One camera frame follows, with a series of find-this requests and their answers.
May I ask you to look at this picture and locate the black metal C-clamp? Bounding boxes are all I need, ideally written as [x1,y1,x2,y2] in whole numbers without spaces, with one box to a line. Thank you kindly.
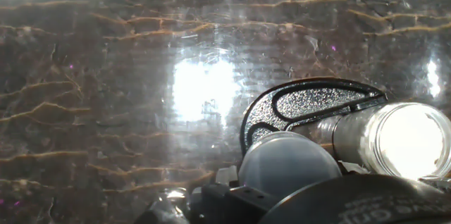
[239,77,388,158]

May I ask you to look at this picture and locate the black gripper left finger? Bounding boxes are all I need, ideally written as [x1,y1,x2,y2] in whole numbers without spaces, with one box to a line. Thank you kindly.
[188,183,279,224]

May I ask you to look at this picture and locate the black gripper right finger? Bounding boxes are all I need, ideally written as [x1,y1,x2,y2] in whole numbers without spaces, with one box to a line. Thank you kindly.
[259,173,451,224]

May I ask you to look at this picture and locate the small clear jar white contents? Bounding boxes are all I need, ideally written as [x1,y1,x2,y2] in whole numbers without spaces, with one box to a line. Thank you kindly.
[292,102,451,182]

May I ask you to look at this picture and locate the dark marble pattern mat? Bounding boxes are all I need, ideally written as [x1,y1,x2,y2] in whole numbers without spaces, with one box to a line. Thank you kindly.
[0,0,451,224]

